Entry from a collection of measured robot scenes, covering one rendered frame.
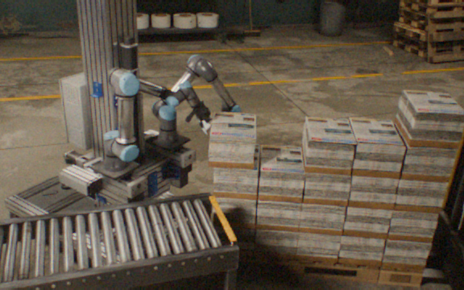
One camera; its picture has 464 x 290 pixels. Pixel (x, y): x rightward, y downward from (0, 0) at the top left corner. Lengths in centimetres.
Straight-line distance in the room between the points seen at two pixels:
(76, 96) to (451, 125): 232
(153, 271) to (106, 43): 140
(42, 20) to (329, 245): 712
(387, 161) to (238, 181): 92
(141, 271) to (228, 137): 103
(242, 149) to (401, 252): 130
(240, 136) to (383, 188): 96
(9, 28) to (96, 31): 639
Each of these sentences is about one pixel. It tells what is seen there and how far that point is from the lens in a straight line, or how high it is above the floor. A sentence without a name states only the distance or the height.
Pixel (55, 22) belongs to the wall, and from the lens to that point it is 941.
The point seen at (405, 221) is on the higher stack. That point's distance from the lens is 343.
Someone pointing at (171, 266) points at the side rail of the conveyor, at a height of 77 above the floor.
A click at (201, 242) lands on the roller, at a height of 80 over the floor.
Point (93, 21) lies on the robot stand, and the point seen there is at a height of 166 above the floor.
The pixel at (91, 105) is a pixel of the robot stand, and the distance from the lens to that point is 338.
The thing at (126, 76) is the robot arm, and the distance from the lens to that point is 280.
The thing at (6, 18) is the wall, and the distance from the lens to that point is 945.
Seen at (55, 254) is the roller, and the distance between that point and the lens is 256.
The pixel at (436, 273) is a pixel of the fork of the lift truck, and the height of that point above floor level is 7.
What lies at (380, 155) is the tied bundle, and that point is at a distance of 315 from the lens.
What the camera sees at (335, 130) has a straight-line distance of 321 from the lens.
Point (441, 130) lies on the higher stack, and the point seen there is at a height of 118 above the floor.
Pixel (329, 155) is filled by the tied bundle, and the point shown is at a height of 97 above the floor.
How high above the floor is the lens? 235
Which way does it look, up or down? 27 degrees down
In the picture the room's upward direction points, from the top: 3 degrees clockwise
